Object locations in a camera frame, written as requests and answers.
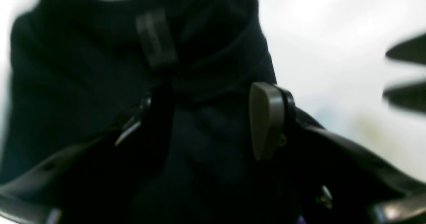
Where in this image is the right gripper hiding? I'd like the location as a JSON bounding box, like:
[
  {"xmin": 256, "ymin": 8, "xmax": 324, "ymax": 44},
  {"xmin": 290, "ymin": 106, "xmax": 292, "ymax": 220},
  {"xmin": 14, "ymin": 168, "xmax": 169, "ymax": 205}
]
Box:
[{"xmin": 382, "ymin": 33, "xmax": 426, "ymax": 115}]

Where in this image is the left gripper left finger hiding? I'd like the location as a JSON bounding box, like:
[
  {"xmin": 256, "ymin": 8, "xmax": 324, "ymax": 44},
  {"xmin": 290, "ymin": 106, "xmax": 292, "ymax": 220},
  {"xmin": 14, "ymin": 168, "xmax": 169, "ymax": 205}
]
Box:
[{"xmin": 1, "ymin": 91, "xmax": 175, "ymax": 224}]

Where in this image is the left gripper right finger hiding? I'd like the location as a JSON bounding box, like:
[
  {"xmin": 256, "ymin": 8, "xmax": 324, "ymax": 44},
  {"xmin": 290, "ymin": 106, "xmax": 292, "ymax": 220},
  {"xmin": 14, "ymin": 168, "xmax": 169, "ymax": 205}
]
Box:
[{"xmin": 249, "ymin": 82, "xmax": 425, "ymax": 224}]

